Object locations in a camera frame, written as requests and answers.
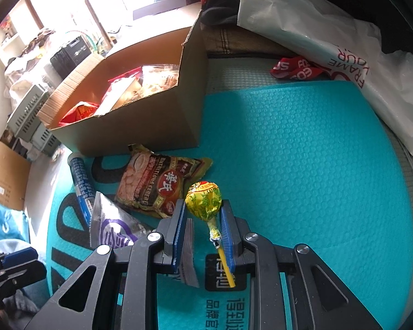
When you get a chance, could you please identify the black clothes pile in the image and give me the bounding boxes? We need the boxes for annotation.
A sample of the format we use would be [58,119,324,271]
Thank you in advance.
[200,0,262,28]

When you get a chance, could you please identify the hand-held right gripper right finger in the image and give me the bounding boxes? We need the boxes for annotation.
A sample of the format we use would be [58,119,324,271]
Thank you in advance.
[220,199,382,330]

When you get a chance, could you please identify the snack packets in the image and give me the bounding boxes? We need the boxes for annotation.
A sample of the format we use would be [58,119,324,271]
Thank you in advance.
[96,77,142,116]

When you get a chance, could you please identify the blue plastic bag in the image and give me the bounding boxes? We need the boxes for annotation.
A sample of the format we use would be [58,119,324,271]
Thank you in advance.
[0,203,30,244]

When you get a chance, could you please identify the grey plastic crate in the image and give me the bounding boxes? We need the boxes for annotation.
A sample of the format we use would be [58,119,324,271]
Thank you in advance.
[31,124,61,155]
[7,84,50,138]

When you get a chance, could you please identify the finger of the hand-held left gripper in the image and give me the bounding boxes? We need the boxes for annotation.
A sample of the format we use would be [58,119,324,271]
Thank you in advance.
[0,247,39,272]
[0,259,48,299]

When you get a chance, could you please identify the red printed cloth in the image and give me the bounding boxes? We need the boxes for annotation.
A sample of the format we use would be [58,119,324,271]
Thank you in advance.
[270,55,326,79]

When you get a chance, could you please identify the clear pastry snack packet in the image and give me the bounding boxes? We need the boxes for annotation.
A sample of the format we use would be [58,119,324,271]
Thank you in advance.
[139,64,180,97]

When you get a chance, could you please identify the blue and white tube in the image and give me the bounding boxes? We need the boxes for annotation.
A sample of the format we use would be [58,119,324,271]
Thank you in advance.
[68,155,97,224]

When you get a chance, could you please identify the brown denim cloth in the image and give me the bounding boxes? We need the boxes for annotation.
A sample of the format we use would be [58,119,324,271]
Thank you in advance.
[205,26,272,56]

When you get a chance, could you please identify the flat cardboard carton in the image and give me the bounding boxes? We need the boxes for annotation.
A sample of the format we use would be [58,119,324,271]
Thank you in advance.
[0,136,31,212]

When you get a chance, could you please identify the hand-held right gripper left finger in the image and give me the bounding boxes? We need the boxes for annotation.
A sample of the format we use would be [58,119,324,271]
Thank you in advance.
[22,197,193,330]

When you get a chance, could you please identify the brown cardboard box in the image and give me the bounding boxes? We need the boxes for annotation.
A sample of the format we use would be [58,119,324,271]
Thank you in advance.
[37,9,209,157]

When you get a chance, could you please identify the white plastic bag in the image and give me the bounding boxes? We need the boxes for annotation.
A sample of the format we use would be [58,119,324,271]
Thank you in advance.
[237,0,413,169]

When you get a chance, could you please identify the red snack packet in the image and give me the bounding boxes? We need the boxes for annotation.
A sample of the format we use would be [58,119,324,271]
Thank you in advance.
[58,101,100,126]

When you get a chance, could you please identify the grey-blue cloth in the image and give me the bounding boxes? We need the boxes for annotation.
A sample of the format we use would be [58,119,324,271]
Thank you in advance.
[0,241,52,330]

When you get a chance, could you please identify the brown cereal snack packet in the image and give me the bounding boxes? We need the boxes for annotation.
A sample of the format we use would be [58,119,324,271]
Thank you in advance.
[115,144,214,219]

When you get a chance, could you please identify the silver packet with purple logo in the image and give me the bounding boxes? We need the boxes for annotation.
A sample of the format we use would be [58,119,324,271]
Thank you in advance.
[89,192,200,287]

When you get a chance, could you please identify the yellow lollipop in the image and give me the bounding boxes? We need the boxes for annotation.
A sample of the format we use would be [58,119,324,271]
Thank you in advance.
[185,181,236,287]

